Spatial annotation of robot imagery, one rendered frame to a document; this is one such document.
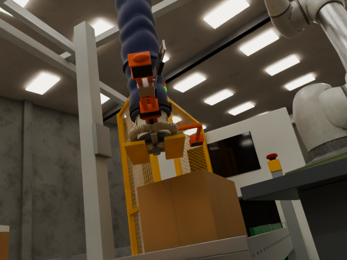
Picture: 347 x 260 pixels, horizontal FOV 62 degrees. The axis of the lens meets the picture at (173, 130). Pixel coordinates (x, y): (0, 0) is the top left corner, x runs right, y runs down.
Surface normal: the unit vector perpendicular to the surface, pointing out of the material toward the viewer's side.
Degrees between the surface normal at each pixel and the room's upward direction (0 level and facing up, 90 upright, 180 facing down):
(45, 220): 90
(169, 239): 90
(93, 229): 90
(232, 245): 90
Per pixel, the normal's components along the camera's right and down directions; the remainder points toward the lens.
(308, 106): -0.75, -0.15
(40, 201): 0.75, -0.36
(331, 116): -0.50, -0.16
